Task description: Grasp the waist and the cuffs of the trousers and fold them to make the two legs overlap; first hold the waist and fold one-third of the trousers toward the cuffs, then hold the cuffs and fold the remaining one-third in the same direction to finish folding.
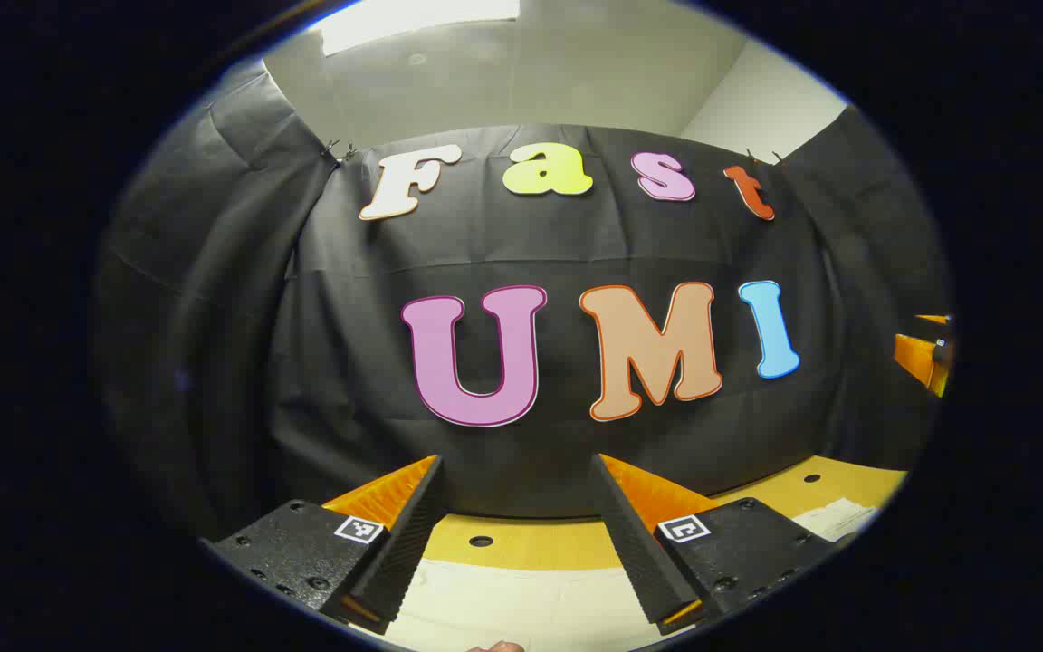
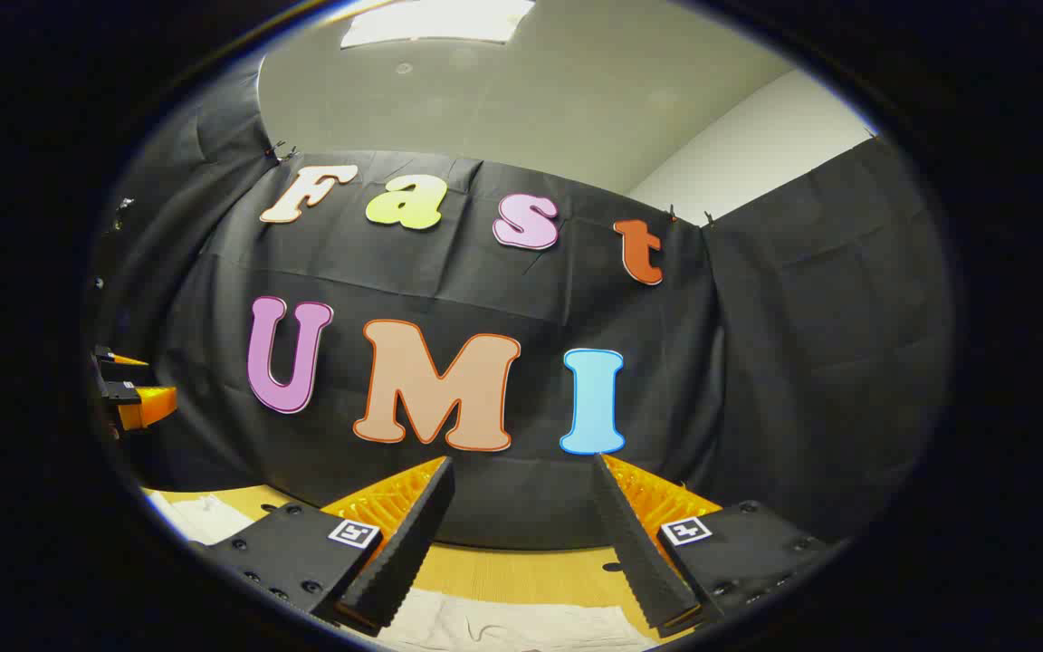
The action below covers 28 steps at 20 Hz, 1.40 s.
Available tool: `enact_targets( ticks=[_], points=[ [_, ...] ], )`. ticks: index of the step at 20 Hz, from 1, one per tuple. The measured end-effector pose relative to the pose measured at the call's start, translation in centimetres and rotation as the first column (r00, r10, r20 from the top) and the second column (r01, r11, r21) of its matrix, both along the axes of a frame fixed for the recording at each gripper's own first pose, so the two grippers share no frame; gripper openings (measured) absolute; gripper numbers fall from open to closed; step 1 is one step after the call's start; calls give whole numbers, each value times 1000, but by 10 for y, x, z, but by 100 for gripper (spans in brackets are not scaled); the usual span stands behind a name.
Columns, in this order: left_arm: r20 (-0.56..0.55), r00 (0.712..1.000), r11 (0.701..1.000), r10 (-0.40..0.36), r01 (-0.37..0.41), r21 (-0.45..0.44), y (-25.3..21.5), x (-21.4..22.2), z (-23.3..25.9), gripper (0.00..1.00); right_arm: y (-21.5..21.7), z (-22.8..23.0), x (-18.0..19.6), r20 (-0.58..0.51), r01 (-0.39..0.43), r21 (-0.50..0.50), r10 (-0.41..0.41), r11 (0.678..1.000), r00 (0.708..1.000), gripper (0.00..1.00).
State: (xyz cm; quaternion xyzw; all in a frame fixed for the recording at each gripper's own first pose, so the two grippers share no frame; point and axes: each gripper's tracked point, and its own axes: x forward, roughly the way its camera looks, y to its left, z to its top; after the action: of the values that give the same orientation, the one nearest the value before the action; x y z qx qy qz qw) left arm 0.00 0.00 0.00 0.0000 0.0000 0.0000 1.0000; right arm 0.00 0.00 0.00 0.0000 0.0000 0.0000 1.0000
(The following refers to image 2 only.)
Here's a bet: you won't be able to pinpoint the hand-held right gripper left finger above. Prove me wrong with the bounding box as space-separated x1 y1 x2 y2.
187 455 456 636

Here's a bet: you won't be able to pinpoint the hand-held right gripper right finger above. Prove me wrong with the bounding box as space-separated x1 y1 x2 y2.
591 453 849 638

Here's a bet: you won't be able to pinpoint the white jeans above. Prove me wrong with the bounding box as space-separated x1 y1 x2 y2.
148 492 660 652

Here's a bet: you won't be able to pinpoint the black backdrop cloth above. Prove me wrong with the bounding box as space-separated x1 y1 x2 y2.
87 54 955 551

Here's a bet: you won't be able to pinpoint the ceiling light panel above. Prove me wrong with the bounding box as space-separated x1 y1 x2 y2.
340 0 537 50

